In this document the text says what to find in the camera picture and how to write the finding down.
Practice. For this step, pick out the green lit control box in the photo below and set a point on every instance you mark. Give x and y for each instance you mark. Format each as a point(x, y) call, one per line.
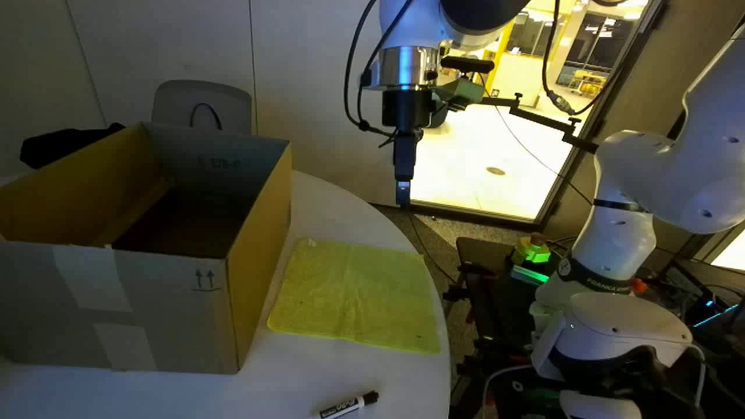
point(531, 264)

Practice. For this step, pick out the black marker pen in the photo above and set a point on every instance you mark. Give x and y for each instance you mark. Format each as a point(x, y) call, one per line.
point(349, 403)

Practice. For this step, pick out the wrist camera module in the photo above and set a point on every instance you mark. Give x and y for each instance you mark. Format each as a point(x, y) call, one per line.
point(459, 91)

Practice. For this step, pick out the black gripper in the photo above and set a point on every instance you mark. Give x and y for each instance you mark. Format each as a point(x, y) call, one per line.
point(405, 108)

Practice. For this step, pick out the brown cardboard box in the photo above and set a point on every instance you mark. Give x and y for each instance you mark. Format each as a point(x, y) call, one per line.
point(256, 257)

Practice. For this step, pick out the wall monitor screen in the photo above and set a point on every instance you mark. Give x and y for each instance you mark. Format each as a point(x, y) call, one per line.
point(496, 165)

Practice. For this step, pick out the yellow towel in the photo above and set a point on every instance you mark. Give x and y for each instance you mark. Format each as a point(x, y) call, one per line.
point(357, 294)

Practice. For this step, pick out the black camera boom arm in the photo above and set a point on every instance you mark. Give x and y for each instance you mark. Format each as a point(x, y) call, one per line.
point(543, 119)

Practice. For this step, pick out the black bar camera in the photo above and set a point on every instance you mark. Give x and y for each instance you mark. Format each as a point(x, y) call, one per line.
point(468, 63)

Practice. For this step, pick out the grey chair backrest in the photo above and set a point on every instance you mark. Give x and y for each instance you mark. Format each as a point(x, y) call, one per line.
point(176, 106)

